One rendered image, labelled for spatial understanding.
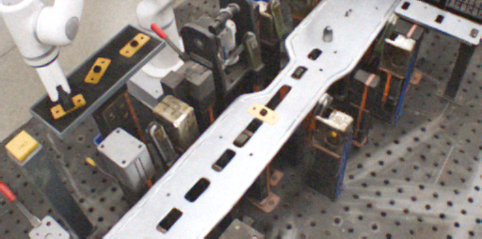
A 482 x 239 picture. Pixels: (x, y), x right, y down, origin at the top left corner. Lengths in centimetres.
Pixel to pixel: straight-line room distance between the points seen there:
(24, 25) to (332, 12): 97
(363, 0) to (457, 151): 58
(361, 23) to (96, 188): 99
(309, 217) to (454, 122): 61
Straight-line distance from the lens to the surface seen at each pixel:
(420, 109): 173
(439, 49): 196
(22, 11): 95
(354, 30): 151
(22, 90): 307
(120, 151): 113
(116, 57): 126
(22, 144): 117
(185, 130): 122
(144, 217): 115
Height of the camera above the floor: 200
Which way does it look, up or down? 46 degrees down
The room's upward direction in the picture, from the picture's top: 9 degrees counter-clockwise
